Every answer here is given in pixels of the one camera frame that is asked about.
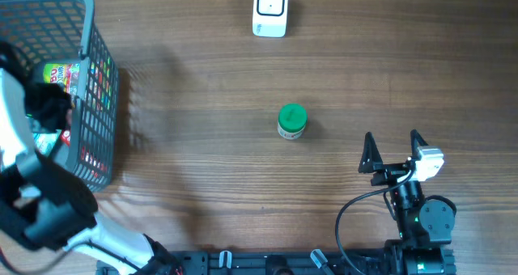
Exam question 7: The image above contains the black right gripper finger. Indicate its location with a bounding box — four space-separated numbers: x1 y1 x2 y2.
358 132 384 174
410 129 428 159

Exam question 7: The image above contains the Haribo gummy worms bag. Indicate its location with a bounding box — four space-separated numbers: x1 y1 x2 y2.
43 63 80 95

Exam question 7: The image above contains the teal wet wipes pack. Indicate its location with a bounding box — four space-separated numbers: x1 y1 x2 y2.
33 133 60 156

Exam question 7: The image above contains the green lid jar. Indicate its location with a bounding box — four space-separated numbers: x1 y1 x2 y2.
278 104 308 140

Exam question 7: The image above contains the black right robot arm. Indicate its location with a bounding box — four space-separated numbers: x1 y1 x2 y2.
359 129 456 275

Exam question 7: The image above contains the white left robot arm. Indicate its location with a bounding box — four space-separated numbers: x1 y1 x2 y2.
1 66 182 274

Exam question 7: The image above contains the white barcode scanner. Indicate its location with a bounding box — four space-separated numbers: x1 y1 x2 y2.
252 0 288 38

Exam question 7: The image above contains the small red packet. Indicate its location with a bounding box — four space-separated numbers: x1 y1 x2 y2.
60 129 70 146

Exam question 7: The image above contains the grey plastic shopping basket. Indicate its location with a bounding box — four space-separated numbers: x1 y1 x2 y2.
1 0 120 192

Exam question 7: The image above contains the black camera cable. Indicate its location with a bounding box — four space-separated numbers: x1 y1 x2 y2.
334 167 416 275

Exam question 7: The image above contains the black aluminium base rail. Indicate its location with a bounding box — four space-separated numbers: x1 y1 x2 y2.
172 249 401 275

